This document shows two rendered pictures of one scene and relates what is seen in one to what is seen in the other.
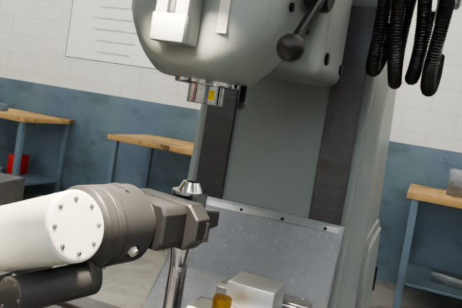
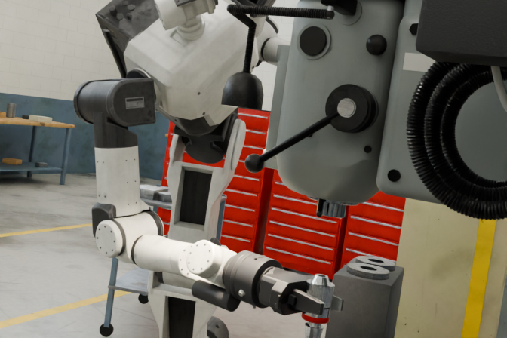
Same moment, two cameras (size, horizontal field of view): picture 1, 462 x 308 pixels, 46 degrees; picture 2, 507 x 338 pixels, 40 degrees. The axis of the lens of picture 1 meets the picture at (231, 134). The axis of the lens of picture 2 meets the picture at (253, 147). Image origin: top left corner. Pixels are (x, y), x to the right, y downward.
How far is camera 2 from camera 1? 1.32 m
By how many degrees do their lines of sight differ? 97
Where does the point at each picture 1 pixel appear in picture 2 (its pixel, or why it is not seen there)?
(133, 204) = (247, 265)
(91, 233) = (203, 263)
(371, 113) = not seen: outside the picture
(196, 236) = (269, 300)
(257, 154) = not seen: outside the picture
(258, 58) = (292, 174)
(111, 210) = (232, 262)
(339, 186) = not seen: outside the picture
